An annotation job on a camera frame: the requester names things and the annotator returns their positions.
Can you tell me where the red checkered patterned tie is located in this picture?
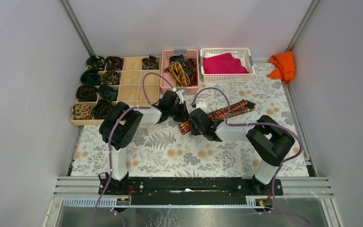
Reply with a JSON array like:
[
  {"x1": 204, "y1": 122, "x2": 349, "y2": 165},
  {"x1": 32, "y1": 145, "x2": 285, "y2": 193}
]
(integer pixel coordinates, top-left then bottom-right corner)
[{"x1": 178, "y1": 99, "x2": 256, "y2": 135}]

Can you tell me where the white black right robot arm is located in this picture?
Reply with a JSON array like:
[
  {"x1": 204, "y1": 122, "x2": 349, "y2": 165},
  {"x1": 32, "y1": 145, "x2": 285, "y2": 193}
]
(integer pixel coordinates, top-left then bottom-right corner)
[{"x1": 189, "y1": 108, "x2": 302, "y2": 195}]

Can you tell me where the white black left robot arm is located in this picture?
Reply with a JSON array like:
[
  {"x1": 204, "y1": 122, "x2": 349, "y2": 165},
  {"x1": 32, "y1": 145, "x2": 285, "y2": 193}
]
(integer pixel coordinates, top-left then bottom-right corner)
[{"x1": 99, "y1": 88, "x2": 188, "y2": 194}]

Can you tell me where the yellow patterned tie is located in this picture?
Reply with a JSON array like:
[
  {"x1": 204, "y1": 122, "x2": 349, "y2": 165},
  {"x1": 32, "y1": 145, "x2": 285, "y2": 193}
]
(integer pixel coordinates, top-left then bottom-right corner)
[{"x1": 165, "y1": 61, "x2": 190, "y2": 87}]

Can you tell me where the wooden compartment tray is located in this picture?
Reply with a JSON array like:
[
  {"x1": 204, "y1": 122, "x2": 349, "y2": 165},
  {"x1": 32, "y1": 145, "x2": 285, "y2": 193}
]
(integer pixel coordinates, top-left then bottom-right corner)
[{"x1": 71, "y1": 56, "x2": 161, "y2": 126}]

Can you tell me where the rolled grey striped tie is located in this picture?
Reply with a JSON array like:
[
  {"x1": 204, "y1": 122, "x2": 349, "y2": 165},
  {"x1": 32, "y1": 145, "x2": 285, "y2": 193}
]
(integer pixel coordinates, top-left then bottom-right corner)
[{"x1": 142, "y1": 54, "x2": 159, "y2": 70}]

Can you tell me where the orange black tie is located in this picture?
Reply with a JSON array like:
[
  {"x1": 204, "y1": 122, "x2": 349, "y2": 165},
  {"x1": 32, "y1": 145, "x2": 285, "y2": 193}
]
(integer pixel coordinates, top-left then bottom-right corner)
[{"x1": 187, "y1": 58, "x2": 198, "y2": 87}]

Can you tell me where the white floral table mat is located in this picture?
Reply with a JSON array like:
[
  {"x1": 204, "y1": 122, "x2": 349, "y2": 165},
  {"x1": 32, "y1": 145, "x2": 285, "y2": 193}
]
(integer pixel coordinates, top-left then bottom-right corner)
[{"x1": 71, "y1": 63, "x2": 295, "y2": 177}]

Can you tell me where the dark teal patterned tie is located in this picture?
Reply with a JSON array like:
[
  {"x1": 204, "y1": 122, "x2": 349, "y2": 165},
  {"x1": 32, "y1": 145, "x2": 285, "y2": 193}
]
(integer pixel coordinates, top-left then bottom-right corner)
[{"x1": 169, "y1": 54, "x2": 188, "y2": 68}]

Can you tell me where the pink plastic basket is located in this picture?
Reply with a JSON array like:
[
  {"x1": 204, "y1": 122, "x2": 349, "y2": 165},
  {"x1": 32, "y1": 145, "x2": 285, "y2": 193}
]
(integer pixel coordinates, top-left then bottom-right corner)
[{"x1": 160, "y1": 49, "x2": 200, "y2": 95}]

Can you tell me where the rolled brown dotted tie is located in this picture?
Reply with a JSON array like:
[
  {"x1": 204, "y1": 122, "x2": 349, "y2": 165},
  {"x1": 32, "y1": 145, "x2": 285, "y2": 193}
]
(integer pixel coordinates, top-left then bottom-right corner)
[{"x1": 101, "y1": 70, "x2": 121, "y2": 85}]

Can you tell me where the magenta folded cloth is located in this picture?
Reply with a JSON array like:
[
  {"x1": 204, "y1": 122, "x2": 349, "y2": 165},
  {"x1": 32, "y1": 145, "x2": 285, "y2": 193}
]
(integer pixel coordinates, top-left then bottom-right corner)
[{"x1": 203, "y1": 52, "x2": 249, "y2": 74}]

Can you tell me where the rolled dark green tie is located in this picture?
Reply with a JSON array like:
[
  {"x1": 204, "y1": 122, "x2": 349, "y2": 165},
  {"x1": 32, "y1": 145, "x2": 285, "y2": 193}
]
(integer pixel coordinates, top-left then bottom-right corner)
[{"x1": 98, "y1": 84, "x2": 119, "y2": 102}]

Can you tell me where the rolled black brown tie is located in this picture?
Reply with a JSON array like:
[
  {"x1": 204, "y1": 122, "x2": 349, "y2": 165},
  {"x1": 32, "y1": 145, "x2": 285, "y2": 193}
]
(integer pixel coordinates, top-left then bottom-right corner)
[{"x1": 92, "y1": 99, "x2": 113, "y2": 119}]

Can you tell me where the rolled dark red tie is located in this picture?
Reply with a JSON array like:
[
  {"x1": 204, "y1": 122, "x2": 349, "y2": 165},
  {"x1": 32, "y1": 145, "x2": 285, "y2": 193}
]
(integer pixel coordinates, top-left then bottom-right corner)
[{"x1": 105, "y1": 56, "x2": 124, "y2": 70}]

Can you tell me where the white plastic basket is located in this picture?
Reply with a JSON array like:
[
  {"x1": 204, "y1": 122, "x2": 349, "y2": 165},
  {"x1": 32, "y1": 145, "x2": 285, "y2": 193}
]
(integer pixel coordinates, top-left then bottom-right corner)
[{"x1": 200, "y1": 48, "x2": 255, "y2": 83}]

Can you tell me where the rolled teal tie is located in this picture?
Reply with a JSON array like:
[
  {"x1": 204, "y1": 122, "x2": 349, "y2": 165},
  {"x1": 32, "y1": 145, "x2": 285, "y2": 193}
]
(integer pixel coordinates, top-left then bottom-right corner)
[{"x1": 80, "y1": 68, "x2": 102, "y2": 86}]

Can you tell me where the rolled camouflage tie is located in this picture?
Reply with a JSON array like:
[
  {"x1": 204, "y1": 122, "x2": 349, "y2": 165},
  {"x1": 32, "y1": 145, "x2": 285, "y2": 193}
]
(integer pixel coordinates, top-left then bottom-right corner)
[{"x1": 86, "y1": 55, "x2": 106, "y2": 71}]

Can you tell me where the rolled tan patterned tie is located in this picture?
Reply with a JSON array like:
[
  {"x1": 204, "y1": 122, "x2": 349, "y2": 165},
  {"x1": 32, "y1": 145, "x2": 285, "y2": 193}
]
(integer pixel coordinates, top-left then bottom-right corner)
[{"x1": 71, "y1": 104, "x2": 93, "y2": 120}]

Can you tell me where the rolled dark brown tie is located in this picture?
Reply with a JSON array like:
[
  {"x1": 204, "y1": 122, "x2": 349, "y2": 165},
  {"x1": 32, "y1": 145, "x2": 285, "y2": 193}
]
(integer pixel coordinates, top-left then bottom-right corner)
[{"x1": 76, "y1": 85, "x2": 97, "y2": 102}]

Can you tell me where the orange cloth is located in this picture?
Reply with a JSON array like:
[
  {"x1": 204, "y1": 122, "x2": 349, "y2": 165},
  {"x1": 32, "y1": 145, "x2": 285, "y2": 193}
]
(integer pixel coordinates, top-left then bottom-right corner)
[{"x1": 268, "y1": 51, "x2": 295, "y2": 83}]

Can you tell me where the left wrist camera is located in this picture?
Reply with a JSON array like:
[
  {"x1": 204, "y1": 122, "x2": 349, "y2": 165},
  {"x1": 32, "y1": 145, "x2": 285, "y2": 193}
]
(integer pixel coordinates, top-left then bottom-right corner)
[{"x1": 172, "y1": 87, "x2": 185, "y2": 104}]

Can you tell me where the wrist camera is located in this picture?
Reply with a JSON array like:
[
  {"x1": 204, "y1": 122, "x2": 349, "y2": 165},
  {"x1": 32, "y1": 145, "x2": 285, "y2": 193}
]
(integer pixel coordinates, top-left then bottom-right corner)
[
  {"x1": 195, "y1": 101, "x2": 207, "y2": 112},
  {"x1": 172, "y1": 87, "x2": 185, "y2": 104}
]

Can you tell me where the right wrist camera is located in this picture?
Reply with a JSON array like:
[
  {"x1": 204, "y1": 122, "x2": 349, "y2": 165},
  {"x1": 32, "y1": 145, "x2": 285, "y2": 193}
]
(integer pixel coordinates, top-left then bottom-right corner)
[{"x1": 195, "y1": 101, "x2": 207, "y2": 112}]

